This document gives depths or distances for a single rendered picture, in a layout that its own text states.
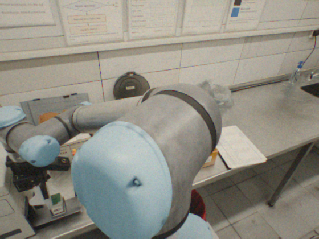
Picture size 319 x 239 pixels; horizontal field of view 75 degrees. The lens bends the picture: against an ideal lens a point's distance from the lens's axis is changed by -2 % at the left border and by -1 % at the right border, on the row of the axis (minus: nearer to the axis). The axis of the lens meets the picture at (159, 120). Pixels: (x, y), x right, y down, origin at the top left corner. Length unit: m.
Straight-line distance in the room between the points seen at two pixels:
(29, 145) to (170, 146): 0.40
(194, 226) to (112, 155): 0.46
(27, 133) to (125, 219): 0.41
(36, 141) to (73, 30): 0.73
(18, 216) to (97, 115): 0.51
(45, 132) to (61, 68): 0.70
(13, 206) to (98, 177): 0.64
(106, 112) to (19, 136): 0.23
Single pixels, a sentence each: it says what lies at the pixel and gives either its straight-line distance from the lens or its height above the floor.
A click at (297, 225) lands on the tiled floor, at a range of 2.25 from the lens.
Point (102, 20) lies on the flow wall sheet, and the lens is 1.18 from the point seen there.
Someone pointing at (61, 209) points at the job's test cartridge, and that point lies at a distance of 0.92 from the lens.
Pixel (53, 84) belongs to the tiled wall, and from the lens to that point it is 1.27.
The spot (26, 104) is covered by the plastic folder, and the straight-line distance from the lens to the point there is 1.32.
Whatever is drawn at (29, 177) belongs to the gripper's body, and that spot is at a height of 1.16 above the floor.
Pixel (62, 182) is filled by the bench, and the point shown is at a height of 0.87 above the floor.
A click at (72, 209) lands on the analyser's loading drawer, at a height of 0.92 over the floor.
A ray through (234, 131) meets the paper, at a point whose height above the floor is 0.89.
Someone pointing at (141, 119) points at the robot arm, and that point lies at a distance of 0.22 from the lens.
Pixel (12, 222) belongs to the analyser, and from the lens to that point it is 0.90.
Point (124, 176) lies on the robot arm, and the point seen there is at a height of 1.55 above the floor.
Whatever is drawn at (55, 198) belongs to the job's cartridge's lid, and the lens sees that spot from 0.91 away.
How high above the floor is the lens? 1.69
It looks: 37 degrees down
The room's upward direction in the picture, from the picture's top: 3 degrees clockwise
